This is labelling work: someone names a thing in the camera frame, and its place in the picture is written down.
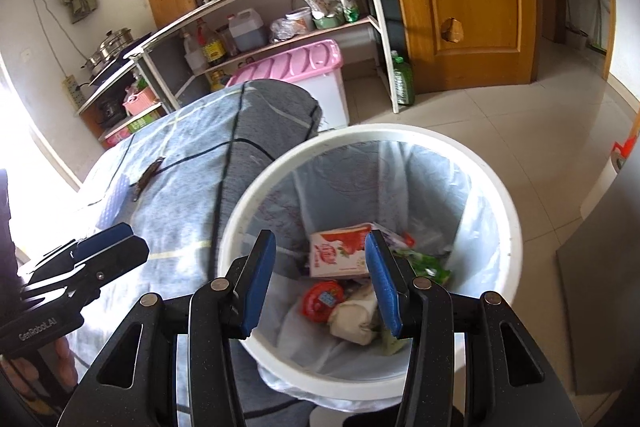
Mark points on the blue grey checked tablecloth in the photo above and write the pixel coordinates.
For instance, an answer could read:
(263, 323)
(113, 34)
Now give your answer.
(213, 149)

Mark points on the translucent white bin liner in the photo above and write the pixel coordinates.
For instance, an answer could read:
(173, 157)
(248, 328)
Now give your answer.
(409, 181)

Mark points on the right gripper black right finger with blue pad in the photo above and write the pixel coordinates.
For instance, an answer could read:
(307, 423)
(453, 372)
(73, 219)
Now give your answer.
(472, 360)

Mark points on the pink plastic basket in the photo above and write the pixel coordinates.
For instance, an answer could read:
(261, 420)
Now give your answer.
(136, 102)

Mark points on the green plastic bottle on floor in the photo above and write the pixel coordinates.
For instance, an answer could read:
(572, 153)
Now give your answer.
(403, 80)

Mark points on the white metal shelf rack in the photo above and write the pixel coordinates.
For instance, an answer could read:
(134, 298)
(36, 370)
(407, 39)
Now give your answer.
(378, 21)

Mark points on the green leafy wrapper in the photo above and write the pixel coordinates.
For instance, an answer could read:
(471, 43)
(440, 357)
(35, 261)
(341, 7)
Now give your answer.
(425, 266)

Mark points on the white green food bag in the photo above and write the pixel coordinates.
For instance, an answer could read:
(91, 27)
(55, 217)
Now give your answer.
(328, 14)

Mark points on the red lid plastic cup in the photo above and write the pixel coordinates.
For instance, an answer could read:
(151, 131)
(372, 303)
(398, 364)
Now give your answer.
(321, 299)

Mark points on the white jug dark liquid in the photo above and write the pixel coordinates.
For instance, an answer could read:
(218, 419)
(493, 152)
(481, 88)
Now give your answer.
(248, 30)

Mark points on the white round trash bin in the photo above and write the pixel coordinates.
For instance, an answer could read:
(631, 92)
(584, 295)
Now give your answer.
(363, 220)

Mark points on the white paper bag green print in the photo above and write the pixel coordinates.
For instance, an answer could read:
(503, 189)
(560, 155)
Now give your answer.
(356, 320)

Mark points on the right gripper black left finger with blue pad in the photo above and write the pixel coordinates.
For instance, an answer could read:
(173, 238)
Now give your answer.
(132, 381)

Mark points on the person's left hand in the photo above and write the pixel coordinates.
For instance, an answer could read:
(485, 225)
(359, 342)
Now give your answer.
(23, 374)

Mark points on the low wooden side shelf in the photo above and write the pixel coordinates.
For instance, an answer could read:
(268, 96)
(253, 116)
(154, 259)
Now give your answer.
(103, 112)

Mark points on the steel cooking pot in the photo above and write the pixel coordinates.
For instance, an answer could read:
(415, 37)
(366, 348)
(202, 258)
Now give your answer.
(108, 50)

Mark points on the cooking oil bottle yellow label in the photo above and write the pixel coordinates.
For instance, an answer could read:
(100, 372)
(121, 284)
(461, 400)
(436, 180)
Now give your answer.
(211, 43)

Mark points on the white plastic tub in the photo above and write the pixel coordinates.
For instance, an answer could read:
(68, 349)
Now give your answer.
(303, 18)

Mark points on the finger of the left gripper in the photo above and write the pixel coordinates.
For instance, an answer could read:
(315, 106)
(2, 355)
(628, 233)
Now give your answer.
(94, 273)
(65, 258)

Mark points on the pink lid storage box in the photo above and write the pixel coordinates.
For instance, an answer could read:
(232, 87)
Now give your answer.
(316, 68)

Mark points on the brown snack wrapper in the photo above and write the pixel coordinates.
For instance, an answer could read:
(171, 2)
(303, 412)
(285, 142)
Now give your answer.
(145, 178)

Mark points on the white power strip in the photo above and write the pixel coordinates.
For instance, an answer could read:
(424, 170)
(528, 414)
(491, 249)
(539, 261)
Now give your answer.
(73, 90)

